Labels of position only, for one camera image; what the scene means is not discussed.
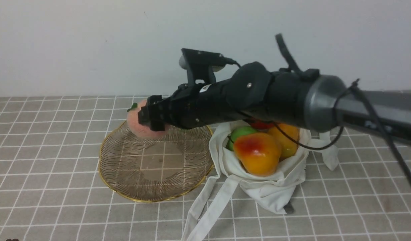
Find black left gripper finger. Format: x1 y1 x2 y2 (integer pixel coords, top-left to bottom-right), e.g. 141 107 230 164
138 95 163 128

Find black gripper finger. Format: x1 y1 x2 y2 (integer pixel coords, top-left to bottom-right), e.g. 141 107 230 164
150 118 167 131

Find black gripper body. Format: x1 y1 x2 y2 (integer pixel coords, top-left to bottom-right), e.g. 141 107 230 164
157 62 274 129

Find pink peach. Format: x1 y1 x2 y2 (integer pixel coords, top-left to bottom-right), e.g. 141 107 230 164
126 99 170 139

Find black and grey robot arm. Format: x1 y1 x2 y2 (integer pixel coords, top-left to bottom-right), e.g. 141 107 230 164
138 62 381 136

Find white cloth bag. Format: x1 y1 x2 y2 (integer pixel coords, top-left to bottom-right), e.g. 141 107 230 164
181 120 339 241

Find red apple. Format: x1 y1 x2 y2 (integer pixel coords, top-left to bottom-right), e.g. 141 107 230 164
246 118 275 130

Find green apple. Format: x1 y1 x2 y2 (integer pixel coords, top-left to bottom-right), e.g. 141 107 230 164
226 126 258 151

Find orange red mango front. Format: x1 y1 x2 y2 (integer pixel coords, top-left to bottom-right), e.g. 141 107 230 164
233 132 282 177

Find orange mango rear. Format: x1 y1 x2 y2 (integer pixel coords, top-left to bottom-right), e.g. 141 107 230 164
268 123 300 161

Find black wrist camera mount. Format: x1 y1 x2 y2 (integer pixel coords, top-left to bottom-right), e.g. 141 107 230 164
178 48 241 87

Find black cable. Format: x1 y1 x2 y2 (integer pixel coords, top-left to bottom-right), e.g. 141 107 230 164
225 57 411 205

